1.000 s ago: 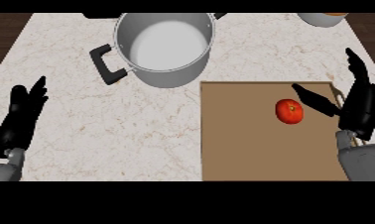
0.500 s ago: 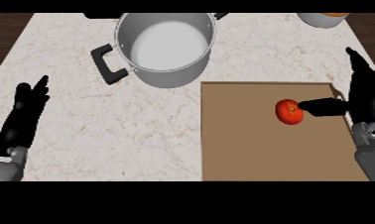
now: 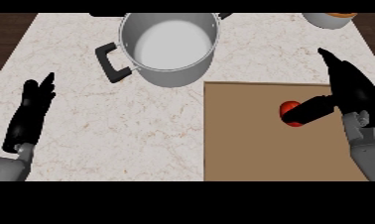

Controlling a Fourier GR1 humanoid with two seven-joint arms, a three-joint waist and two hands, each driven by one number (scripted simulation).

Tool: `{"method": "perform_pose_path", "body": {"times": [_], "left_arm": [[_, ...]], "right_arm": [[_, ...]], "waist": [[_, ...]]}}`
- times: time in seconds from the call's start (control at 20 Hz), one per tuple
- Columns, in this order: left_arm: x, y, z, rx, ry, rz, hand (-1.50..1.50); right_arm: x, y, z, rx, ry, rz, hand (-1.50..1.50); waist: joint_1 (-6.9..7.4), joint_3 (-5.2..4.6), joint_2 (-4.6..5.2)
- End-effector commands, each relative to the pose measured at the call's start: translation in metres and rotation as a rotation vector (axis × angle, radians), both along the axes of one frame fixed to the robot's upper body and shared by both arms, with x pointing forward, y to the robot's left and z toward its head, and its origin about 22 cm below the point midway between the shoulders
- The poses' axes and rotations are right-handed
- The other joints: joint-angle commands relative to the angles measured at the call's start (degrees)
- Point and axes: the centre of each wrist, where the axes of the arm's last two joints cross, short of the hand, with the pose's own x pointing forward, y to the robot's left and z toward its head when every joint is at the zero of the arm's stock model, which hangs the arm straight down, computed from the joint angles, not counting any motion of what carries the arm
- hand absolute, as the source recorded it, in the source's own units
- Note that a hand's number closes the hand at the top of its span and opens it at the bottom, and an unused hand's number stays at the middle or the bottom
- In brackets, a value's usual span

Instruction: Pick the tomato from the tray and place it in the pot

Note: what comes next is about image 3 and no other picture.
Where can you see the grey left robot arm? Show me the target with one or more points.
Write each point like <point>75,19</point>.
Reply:
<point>16,163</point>

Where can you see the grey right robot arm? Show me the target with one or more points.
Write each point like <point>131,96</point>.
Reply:
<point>360,142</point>

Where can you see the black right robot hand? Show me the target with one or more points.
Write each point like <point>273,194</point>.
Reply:
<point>348,86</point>

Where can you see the red tomato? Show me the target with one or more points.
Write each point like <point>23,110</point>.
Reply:
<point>288,107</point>

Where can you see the grey bowl with orange content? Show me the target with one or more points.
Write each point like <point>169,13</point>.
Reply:
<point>329,20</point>

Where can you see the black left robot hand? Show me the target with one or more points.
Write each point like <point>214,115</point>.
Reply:
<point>26,119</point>

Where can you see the brown flat tray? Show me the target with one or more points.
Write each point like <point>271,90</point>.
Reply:
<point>273,142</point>

